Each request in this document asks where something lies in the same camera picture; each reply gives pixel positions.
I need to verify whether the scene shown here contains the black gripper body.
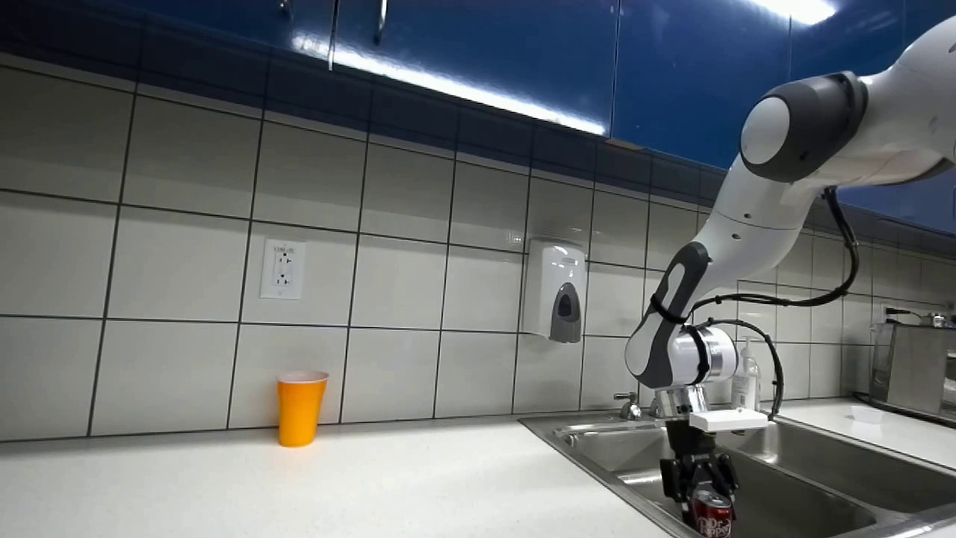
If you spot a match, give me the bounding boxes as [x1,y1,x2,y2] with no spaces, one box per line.
[659,421,731,493]

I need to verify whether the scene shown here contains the red soda can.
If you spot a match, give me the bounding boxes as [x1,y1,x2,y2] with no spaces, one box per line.
[691,484,735,538]

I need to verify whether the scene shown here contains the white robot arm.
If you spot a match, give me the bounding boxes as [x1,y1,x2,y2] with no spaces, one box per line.
[625,18,956,538]

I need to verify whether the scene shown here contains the stainless double sink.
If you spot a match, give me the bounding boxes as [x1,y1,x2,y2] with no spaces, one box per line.
[526,420,956,538]

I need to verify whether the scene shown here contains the clear soap pump bottle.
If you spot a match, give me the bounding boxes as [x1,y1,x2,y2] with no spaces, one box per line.
[735,350,759,411]

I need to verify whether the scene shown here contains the metal rack at right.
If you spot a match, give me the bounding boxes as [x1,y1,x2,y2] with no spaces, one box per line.
[873,309,956,426]

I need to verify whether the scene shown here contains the orange plastic cup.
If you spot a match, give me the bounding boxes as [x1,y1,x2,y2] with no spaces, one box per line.
[278,370,328,450]

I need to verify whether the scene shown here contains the blue upper cabinets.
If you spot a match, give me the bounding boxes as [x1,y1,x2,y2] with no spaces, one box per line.
[0,0,956,236]

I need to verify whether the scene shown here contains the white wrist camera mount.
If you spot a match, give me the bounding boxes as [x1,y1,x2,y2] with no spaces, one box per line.
[691,373,770,433]

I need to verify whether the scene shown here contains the left faucet handle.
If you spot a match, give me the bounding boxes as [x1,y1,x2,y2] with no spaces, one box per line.
[611,393,644,421]

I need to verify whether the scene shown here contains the white wall soap dispenser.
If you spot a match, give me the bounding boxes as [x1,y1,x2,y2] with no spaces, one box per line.
[522,242,584,345]

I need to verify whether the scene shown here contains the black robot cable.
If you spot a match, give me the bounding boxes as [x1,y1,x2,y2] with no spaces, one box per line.
[683,184,862,421]

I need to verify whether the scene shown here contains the white wall outlet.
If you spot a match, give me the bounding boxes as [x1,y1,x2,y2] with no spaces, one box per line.
[262,239,304,300]

